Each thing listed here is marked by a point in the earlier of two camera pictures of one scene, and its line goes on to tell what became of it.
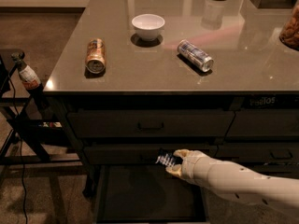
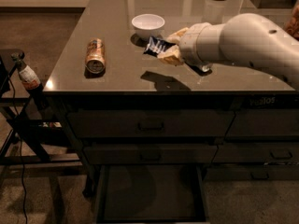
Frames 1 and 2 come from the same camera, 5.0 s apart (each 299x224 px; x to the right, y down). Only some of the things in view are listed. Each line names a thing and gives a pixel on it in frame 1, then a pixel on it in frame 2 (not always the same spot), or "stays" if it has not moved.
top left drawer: (149, 123) stays
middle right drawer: (262, 152) stays
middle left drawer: (138, 154) stays
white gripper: (195, 166) → (189, 45)
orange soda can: (95, 55) stays
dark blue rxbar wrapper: (168, 159) → (156, 48)
